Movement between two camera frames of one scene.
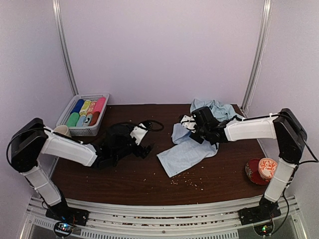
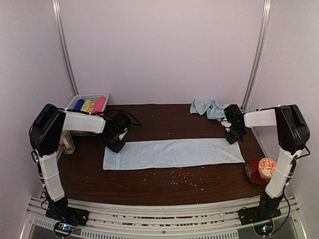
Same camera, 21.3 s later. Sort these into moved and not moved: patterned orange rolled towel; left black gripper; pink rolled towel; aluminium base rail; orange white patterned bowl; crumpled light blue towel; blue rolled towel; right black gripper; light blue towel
Moved: left black gripper; light blue towel; right black gripper
Not moved: pink rolled towel; orange white patterned bowl; patterned orange rolled towel; crumpled light blue towel; aluminium base rail; blue rolled towel
